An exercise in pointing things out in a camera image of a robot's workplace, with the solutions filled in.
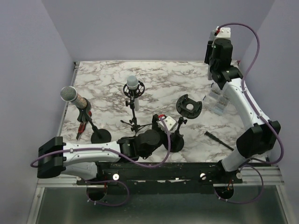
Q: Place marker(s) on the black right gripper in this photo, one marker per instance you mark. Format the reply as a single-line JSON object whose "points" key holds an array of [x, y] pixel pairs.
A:
{"points": [[210, 46]]}

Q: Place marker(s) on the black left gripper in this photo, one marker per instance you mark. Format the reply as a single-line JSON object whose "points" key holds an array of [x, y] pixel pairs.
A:
{"points": [[155, 127]]}

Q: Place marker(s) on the black round-base shock-mount stand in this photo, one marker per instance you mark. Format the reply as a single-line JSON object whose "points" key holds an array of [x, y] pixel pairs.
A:
{"points": [[188, 109]]}

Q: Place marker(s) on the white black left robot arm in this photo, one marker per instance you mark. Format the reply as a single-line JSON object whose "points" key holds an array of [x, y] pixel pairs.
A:
{"points": [[57, 157]]}

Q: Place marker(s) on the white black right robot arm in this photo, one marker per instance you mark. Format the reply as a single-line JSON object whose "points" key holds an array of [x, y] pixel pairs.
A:
{"points": [[261, 132]]}

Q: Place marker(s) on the black tripod microphone stand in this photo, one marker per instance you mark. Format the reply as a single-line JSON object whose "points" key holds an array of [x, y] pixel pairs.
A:
{"points": [[135, 127]]}

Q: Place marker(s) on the white foam-head microphone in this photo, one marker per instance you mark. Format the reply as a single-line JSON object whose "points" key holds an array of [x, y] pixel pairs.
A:
{"points": [[132, 84]]}

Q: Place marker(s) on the black clip round-base stand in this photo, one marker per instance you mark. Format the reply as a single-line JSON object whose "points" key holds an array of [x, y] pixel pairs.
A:
{"points": [[99, 135]]}

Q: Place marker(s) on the copper body mesh microphone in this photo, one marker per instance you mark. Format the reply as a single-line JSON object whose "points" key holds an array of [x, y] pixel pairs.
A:
{"points": [[69, 94]]}

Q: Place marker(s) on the clear plastic screw box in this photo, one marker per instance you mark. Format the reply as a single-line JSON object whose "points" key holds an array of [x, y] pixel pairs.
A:
{"points": [[216, 101]]}

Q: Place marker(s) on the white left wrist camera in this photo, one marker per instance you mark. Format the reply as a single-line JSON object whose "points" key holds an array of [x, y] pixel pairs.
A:
{"points": [[170, 123]]}

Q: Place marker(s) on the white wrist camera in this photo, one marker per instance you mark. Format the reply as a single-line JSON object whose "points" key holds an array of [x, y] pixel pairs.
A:
{"points": [[224, 33], [170, 123]]}

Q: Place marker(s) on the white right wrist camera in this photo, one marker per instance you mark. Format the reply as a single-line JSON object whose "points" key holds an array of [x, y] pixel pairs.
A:
{"points": [[224, 33]]}

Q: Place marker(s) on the black T-handle tool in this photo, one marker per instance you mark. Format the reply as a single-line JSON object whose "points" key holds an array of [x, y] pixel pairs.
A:
{"points": [[210, 135]]}

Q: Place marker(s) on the black robot mounting base rail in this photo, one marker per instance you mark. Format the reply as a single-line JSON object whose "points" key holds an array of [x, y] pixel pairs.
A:
{"points": [[170, 178]]}

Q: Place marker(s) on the red handled pliers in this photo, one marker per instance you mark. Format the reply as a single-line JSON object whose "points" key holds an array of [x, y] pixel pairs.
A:
{"points": [[83, 122]]}

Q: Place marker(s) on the aluminium frame extrusion rail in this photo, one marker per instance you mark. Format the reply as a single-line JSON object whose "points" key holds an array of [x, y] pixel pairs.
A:
{"points": [[259, 199]]}

